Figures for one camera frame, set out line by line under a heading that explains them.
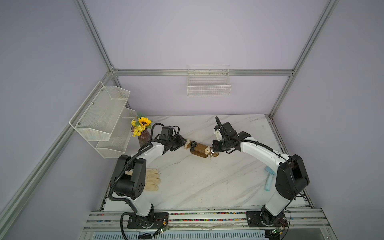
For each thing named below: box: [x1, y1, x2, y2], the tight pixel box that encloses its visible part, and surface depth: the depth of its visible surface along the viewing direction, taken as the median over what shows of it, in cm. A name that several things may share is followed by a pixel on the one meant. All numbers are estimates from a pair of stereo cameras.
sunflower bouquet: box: [131, 114, 152, 137], surface depth 85 cm
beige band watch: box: [204, 146, 213, 155], surface depth 92 cm
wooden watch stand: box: [189, 140, 220, 158], surface depth 94 cm
